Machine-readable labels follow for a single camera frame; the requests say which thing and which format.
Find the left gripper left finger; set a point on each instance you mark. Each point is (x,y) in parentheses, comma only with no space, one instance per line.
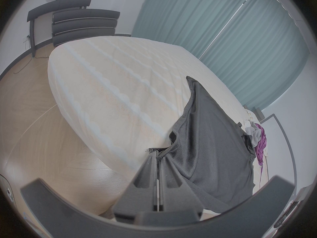
(133,202)

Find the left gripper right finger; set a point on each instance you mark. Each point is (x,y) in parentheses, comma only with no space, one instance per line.
(183,202)

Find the black T-shirt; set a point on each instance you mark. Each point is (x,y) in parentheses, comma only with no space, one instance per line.
(210,145)

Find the bed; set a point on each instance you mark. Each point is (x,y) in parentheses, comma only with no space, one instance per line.
(111,83)

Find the purple satin garment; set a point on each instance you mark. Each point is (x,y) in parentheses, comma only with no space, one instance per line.
(261,145)

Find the grey knit garment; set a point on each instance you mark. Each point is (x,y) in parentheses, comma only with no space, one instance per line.
(255,134)

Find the grey bedside table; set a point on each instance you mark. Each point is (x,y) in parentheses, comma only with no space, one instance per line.
(258,112)

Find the blue-green curtain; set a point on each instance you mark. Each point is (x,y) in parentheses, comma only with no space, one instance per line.
(260,46)
(185,13)

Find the black chest of drawers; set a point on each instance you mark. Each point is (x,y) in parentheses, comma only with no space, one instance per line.
(84,26)

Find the black dressing table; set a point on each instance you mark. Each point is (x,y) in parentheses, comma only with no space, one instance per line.
(62,4)

